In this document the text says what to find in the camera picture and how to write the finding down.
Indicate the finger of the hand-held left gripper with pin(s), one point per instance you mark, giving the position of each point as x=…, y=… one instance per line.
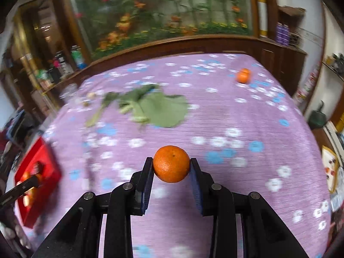
x=18, y=189

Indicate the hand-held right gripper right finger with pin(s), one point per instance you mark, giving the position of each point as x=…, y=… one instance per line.
x=197, y=193

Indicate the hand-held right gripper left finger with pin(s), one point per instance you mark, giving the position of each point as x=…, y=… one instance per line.
x=145, y=196

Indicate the red plastic tray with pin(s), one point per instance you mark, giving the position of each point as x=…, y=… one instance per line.
x=45, y=161

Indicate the purple floral tablecloth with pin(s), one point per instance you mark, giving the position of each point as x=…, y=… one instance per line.
x=242, y=118

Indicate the large bok choy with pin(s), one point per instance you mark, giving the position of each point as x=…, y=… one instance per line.
x=164, y=110

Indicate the small bok choy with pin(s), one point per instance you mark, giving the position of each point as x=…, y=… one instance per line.
x=106, y=102

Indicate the clear plastic cup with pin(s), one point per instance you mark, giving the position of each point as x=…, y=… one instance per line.
x=68, y=92

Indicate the green bag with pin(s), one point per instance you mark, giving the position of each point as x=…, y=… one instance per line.
x=41, y=76

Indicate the black thermos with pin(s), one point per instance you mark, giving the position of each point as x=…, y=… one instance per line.
x=61, y=63

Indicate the dark green kettle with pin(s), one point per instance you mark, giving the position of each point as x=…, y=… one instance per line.
x=317, y=118

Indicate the clear water bottle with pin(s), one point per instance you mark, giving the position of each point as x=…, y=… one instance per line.
x=78, y=56

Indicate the wooden cabinet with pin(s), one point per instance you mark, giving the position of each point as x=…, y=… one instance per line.
x=268, y=51

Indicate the purple packet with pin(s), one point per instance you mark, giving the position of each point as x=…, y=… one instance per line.
x=282, y=33

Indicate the aquarium with plants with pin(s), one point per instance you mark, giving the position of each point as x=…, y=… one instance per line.
x=161, y=5

